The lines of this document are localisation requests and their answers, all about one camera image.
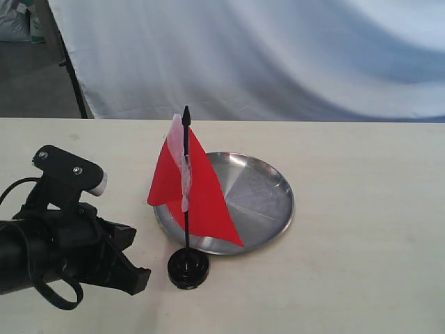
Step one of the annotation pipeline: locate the green white bag in background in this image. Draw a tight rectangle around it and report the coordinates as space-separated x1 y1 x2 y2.
27 4 45 44

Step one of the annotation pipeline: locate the black cable loop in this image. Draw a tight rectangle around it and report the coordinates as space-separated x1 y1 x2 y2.
0 176 84 312

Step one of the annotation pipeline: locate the white backdrop cloth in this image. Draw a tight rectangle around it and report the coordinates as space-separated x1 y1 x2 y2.
49 1 444 122

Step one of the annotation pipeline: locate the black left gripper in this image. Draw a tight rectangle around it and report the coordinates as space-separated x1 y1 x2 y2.
20 202 151 296

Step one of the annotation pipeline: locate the black backdrop stand pole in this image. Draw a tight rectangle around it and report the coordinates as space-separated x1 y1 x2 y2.
49 9 89 119

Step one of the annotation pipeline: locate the round steel plate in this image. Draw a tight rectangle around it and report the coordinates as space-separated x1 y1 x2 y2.
152 151 296 256

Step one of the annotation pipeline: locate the white sack in background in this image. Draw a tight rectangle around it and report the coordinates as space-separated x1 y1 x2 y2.
1 0 34 42

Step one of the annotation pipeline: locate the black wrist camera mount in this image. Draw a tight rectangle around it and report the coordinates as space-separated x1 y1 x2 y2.
25 145 108 214

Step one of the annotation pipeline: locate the black round flag base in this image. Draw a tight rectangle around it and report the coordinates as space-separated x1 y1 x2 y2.
167 248 210 290

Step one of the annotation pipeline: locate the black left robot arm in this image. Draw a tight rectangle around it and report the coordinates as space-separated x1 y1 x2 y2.
1 202 151 295

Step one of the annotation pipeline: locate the red flag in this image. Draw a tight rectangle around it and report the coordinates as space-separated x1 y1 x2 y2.
147 106 244 247

